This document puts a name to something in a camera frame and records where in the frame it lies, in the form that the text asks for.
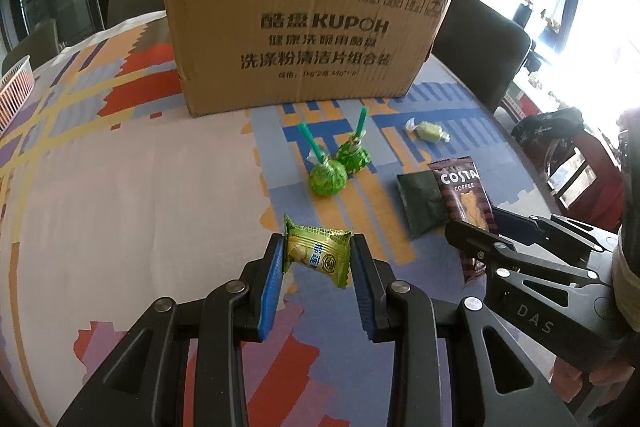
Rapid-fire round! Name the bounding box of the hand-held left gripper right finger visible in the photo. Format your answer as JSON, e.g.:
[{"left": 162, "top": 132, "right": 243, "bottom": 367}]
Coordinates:
[{"left": 349, "top": 233, "right": 566, "bottom": 427}]

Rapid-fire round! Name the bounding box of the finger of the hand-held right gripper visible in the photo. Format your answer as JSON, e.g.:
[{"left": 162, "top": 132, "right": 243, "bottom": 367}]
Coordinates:
[
  {"left": 492, "top": 207, "right": 618, "bottom": 258},
  {"left": 444, "top": 219, "right": 591, "bottom": 293}
]

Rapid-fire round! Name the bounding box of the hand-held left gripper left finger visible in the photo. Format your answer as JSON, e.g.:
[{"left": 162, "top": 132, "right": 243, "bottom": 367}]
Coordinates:
[{"left": 57, "top": 233, "right": 287, "bottom": 427}]

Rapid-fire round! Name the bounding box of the yellow green snack packet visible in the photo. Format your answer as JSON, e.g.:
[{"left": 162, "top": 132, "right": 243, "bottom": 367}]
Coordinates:
[{"left": 282, "top": 213, "right": 353, "bottom": 290}]

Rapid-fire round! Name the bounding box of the brown biscuit packet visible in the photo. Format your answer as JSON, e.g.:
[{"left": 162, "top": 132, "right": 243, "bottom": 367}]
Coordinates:
[{"left": 427, "top": 157, "right": 501, "bottom": 283}]

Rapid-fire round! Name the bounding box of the brown cardboard box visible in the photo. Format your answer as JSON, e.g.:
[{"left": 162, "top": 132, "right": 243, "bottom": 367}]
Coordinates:
[{"left": 161, "top": 0, "right": 459, "bottom": 118}]

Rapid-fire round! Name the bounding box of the wooden chair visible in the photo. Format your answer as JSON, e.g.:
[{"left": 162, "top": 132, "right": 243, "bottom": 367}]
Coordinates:
[{"left": 545, "top": 146, "right": 601, "bottom": 208}]

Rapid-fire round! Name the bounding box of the dark green packet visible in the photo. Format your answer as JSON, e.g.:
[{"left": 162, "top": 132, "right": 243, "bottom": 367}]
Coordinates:
[{"left": 396, "top": 169, "right": 451, "bottom": 240}]

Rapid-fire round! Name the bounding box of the red cloth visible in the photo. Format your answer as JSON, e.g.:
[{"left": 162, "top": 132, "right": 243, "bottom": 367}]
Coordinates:
[{"left": 570, "top": 132, "right": 625, "bottom": 233}]

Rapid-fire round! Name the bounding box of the dark bag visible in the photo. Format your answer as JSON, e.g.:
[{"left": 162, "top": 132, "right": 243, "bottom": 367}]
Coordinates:
[{"left": 510, "top": 107, "right": 586, "bottom": 158}]

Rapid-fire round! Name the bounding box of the green wrapped lollipop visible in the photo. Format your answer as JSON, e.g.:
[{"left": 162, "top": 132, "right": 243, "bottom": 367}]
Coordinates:
[
  {"left": 335, "top": 107, "right": 372, "bottom": 174},
  {"left": 297, "top": 122, "right": 348, "bottom": 198}
]

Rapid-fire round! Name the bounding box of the pale green wrapped candy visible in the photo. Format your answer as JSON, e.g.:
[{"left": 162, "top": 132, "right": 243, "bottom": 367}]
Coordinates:
[{"left": 404, "top": 118, "right": 451, "bottom": 144}]

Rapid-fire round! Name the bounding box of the dark dining chair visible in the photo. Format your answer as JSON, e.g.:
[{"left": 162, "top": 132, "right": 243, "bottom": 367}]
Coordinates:
[
  {"left": 102, "top": 0, "right": 168, "bottom": 30},
  {"left": 431, "top": 0, "right": 532, "bottom": 115},
  {"left": 0, "top": 19, "right": 71, "bottom": 80}
]

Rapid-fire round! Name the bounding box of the white plastic basket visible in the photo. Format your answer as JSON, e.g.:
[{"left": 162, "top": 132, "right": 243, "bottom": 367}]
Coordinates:
[{"left": 0, "top": 54, "right": 36, "bottom": 132}]

